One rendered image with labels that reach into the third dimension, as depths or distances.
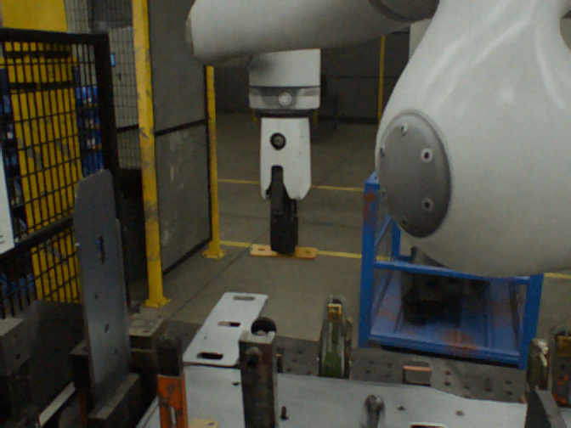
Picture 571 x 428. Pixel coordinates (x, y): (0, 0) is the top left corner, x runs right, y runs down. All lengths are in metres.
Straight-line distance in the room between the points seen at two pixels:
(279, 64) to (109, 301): 0.44
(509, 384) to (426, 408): 0.70
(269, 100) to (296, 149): 0.06
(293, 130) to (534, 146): 0.45
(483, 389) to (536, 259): 1.29
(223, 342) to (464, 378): 0.73
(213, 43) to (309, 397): 0.54
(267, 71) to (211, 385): 0.50
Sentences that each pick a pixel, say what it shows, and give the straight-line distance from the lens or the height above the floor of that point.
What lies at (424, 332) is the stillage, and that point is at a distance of 2.92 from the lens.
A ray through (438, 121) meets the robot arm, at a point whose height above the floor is 1.47.
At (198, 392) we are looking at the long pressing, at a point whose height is 1.00.
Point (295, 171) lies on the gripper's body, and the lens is 0.65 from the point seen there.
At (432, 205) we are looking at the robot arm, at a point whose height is 1.44.
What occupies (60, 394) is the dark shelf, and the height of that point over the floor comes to 1.02.
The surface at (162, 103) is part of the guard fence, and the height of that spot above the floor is 1.22.
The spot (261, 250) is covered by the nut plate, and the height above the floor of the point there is 1.25.
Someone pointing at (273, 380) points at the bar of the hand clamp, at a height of 1.17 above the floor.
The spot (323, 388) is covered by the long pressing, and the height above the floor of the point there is 1.00.
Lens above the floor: 1.50
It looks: 16 degrees down
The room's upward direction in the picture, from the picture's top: straight up
